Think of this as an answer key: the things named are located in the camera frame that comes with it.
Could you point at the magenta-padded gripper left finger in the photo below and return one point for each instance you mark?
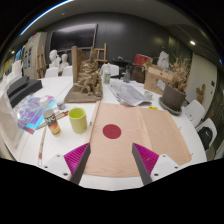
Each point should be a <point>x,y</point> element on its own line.
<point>75,158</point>

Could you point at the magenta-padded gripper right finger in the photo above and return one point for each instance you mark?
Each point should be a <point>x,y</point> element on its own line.
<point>146,158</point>

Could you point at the white-capped dark-label drink bottle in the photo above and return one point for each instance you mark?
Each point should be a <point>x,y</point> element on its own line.
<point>51,121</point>

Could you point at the light wooden drawing board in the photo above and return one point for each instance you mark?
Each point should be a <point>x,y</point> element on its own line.
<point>160,133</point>

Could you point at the thin wooden stick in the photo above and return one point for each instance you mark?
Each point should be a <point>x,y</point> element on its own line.
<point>42,143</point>

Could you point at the yellow-green mug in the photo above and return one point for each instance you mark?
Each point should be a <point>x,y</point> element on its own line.
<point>78,121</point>

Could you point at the flat round red coaster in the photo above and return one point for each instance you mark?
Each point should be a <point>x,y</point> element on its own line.
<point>112,131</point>

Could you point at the small yellow item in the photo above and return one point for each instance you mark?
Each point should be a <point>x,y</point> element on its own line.
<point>153,108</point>

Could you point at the black backpack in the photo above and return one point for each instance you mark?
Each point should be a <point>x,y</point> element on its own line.
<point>204,137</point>

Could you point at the iridescent purple-blue sheet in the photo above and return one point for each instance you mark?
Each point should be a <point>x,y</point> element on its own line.
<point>31,111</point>

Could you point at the white chair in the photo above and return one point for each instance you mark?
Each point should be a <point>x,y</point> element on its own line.
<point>195,111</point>
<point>113,69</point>
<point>210,125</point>
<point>67,71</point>
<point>51,72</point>

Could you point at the grey newspaper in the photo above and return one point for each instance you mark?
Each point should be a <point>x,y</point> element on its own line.
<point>128,93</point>

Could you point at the translucent plastic bag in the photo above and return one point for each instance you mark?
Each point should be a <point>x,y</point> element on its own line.
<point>8,128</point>

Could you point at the brown cardboard box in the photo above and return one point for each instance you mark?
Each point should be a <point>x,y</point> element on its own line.
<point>155,78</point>

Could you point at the black foam block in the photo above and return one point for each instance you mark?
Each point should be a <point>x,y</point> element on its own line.
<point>18,85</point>
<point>28,91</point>

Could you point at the small wooden figure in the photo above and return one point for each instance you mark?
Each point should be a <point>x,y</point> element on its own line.
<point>200,94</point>

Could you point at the small grey figurine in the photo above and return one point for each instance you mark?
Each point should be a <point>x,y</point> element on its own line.
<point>127,76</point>

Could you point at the white bottle with green label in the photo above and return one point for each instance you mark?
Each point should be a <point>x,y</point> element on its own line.
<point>107,76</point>

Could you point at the upright wooden plank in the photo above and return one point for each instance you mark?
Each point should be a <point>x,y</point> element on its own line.
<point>75,63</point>

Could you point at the white plaster bust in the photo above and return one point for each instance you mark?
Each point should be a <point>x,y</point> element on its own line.
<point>54,58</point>
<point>64,62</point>

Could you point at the red box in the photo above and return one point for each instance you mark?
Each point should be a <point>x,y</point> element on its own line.
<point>140,59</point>

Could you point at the white plaster statue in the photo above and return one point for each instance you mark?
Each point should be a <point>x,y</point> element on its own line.
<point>163,60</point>

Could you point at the wooden easel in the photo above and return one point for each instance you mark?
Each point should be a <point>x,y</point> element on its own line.
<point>40,63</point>
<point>100,53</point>

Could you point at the black wall screen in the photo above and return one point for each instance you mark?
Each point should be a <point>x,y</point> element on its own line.
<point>71,36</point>

